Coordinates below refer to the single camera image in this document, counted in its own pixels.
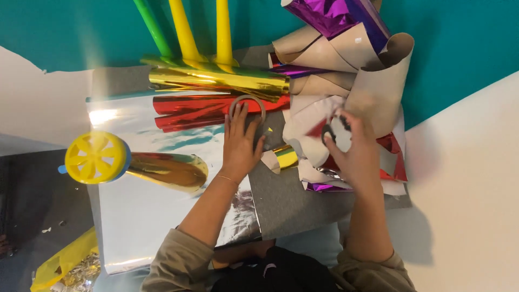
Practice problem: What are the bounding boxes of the person's left hand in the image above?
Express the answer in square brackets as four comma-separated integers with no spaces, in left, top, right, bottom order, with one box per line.
[221,101,267,184]

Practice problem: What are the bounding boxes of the person's right hand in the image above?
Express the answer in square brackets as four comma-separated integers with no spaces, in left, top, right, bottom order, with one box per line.
[322,109,387,192]

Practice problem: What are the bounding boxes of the black handled scissors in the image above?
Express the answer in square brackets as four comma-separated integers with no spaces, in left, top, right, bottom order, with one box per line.
[321,115,352,147]

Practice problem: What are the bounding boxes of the grey tape roll ring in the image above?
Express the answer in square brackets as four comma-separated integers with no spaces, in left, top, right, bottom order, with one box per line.
[229,94,267,125]

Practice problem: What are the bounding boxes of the heap of white paper scraps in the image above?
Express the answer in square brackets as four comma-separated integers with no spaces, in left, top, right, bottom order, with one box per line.
[282,95,407,196]

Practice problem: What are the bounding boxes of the red foil scrap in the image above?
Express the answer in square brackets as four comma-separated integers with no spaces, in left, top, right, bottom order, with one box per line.
[376,132,408,182]

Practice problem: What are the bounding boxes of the purple foil scrap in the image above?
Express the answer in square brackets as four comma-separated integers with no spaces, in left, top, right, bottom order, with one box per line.
[302,181,354,193]

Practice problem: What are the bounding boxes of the beige curled paper sheets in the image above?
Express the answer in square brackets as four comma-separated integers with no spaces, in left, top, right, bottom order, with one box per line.
[271,22,415,139]

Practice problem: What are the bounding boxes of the small gold foil curl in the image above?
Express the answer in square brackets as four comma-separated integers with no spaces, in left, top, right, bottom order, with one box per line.
[261,144,300,174]

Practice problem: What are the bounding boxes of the grey felt sheet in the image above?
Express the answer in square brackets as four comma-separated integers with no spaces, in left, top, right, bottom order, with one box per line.
[91,44,413,241]

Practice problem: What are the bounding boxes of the purple foil roll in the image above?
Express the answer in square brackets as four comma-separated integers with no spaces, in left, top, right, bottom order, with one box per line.
[281,0,392,54]

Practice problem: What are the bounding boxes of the gold foil roll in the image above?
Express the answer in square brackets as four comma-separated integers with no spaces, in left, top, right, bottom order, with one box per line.
[148,67,291,103]

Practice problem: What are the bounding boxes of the black cloth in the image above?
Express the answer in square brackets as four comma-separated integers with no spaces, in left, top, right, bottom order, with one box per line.
[211,245,341,292]

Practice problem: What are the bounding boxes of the red foil roll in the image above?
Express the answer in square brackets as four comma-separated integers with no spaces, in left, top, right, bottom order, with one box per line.
[152,93,291,133]

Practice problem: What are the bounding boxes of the straight yellow plastic tube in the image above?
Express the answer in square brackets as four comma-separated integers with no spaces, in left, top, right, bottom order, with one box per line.
[214,0,240,68]

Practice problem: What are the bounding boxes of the gold foil cone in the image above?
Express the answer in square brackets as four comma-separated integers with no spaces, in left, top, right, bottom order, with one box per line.
[125,152,209,194]

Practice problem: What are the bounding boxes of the tapered yellow plastic tube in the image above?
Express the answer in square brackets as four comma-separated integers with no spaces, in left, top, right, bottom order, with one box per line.
[168,0,206,62]

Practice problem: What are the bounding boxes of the green foil roll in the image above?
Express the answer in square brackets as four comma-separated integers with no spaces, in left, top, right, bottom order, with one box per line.
[140,55,244,77]

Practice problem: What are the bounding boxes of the person's olive shirt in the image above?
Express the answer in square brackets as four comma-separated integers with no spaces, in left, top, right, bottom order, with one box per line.
[140,228,418,292]

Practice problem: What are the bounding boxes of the green plastic tube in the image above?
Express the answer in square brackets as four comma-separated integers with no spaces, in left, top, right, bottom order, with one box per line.
[133,0,173,58]

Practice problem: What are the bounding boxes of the silver foil sheet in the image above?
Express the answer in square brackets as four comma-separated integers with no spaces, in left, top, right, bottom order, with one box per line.
[85,91,262,276]

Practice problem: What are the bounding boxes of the yellow and blue plastic toy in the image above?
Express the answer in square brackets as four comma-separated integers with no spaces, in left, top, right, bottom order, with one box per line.
[58,130,132,185]

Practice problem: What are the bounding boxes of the yellow plastic bag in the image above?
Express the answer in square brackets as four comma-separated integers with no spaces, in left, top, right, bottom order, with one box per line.
[30,226,101,292]

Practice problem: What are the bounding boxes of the thin gold bracelet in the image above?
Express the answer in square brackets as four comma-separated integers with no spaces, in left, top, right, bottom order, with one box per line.
[215,174,240,187]

